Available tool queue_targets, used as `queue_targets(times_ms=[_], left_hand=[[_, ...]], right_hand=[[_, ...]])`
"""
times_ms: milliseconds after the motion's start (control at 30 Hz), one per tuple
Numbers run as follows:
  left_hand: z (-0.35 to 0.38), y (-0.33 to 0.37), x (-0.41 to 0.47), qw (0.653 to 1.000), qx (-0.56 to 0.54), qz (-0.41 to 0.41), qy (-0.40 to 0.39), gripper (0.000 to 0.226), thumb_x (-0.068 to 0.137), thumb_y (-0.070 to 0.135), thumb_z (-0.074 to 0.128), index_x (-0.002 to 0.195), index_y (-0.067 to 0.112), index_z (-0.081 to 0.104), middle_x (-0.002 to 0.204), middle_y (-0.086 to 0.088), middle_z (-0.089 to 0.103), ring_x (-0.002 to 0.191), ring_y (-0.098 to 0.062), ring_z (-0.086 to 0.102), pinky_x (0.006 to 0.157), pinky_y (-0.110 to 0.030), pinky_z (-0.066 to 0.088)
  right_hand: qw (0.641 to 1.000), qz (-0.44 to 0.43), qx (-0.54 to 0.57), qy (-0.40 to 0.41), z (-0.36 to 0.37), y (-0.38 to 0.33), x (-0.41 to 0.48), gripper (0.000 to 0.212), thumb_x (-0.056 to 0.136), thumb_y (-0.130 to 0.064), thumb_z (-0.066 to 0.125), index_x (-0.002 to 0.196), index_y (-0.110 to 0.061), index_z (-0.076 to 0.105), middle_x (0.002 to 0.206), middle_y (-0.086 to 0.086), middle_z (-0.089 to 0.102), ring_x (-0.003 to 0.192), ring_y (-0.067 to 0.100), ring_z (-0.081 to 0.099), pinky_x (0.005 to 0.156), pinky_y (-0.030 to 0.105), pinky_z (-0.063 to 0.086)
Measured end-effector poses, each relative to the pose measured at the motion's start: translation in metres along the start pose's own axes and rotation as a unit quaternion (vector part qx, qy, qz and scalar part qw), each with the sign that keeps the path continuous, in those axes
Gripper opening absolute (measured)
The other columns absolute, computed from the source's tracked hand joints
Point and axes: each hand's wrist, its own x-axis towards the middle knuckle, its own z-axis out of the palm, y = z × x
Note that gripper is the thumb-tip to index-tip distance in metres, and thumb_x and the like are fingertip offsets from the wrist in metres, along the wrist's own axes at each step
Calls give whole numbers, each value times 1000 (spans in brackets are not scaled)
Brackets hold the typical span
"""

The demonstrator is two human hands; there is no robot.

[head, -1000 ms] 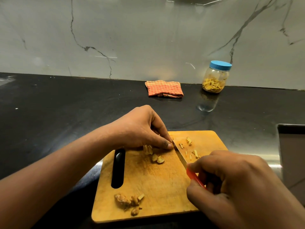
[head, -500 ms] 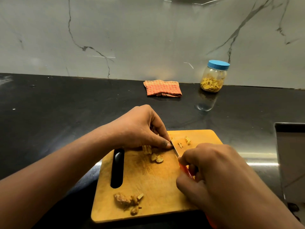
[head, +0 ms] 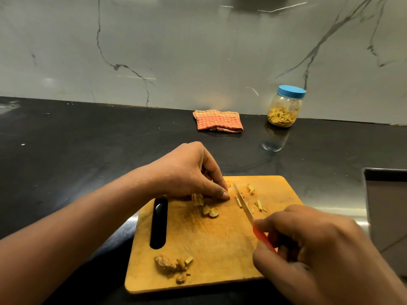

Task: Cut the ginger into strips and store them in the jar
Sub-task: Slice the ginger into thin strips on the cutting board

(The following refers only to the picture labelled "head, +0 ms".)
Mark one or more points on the person's right hand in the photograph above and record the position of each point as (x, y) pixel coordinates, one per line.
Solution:
(318, 257)

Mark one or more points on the person's left hand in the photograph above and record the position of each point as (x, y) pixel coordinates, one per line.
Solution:
(184, 171)

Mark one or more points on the chopped ginger strips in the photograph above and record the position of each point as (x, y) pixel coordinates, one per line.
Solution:
(250, 188)

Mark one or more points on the knobby ginger piece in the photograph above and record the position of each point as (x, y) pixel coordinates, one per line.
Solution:
(164, 264)

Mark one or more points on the small round ginger end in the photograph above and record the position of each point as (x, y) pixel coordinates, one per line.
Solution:
(181, 278)

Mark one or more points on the blue-lidded plastic jar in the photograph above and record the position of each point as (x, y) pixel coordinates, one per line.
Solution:
(286, 106)

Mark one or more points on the person's left forearm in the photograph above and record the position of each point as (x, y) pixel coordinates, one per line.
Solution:
(63, 238)

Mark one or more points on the blue jar lid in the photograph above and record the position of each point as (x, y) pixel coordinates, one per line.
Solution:
(291, 92)

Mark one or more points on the orange checked cloth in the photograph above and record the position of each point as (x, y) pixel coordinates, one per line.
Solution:
(218, 121)

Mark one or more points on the wooden cutting board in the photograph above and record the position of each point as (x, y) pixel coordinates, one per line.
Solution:
(216, 244)

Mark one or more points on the beige cabinet door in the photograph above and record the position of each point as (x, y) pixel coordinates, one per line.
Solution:
(386, 212)

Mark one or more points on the steel sink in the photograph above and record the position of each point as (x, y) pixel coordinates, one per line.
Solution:
(8, 107)

